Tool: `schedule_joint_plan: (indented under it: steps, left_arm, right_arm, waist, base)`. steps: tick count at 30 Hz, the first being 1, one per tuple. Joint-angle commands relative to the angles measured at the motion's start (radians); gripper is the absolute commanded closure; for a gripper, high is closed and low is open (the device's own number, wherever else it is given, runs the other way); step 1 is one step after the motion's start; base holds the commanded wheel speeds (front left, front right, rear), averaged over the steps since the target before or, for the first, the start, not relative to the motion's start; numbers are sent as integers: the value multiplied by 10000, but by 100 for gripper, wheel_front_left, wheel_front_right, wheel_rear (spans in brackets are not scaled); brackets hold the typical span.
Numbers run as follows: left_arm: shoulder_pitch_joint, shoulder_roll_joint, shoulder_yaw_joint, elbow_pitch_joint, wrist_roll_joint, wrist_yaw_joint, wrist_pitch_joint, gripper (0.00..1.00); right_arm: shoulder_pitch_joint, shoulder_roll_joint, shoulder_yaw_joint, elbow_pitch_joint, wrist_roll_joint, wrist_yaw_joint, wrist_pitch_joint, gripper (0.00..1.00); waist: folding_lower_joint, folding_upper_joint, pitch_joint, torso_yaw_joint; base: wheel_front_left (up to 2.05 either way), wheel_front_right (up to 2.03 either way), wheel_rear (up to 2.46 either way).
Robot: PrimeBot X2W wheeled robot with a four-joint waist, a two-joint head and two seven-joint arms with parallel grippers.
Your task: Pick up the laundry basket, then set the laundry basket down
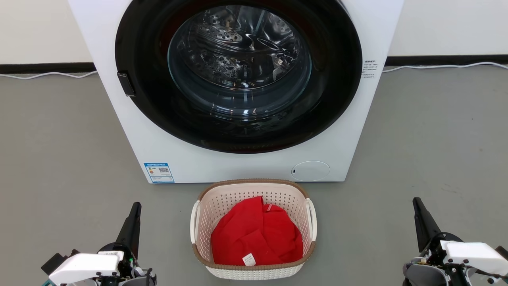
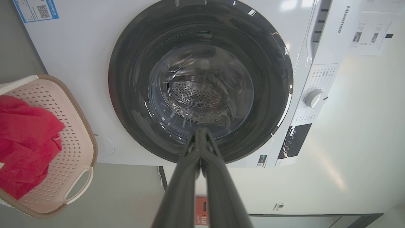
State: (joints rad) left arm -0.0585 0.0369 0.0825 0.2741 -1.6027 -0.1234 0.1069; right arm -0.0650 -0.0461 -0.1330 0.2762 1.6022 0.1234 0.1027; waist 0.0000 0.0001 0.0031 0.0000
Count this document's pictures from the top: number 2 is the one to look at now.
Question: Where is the black washer display panel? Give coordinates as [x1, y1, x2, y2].
[277, 123, 312, 160]

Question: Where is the dark grey baseboard strip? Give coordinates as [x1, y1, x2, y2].
[248, 213, 384, 228]

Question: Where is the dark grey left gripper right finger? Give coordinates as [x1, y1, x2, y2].
[201, 128, 254, 228]

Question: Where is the white Hisense washing machine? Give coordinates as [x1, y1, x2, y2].
[13, 0, 364, 168]

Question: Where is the cream perforated laundry basket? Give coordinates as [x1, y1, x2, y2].
[0, 74, 98, 219]

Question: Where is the blue-framed energy label sticker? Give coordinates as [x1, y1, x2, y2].
[13, 0, 59, 23]

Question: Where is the white Hisense detergent drawer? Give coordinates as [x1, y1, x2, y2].
[305, 0, 363, 65]

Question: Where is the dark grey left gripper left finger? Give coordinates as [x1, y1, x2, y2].
[151, 128, 201, 228]

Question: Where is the thin white cable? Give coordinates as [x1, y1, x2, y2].
[157, 166, 165, 193]

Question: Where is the round dark washing machine door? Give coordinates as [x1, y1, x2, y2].
[108, 0, 294, 164]

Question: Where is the red garment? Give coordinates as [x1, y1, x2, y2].
[0, 94, 66, 200]

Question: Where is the perforated steel washer drum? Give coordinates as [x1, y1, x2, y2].
[149, 44, 254, 140]

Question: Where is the orange box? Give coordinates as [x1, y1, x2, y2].
[195, 197, 209, 226]

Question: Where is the white round control knob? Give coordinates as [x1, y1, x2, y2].
[305, 89, 328, 109]

